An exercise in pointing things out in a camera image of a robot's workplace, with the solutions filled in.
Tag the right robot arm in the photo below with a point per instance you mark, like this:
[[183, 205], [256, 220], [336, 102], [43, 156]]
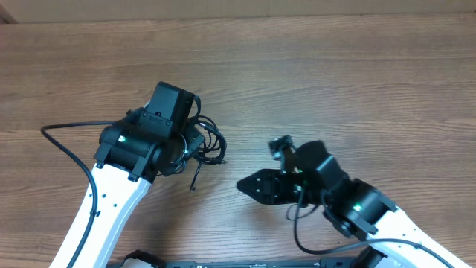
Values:
[[310, 175]]

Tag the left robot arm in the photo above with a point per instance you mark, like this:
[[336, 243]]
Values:
[[158, 138]]

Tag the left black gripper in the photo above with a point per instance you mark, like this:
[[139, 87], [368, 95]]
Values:
[[194, 138]]

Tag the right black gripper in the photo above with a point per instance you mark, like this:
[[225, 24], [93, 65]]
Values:
[[266, 190]]

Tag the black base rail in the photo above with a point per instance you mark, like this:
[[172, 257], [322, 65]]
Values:
[[140, 259]]

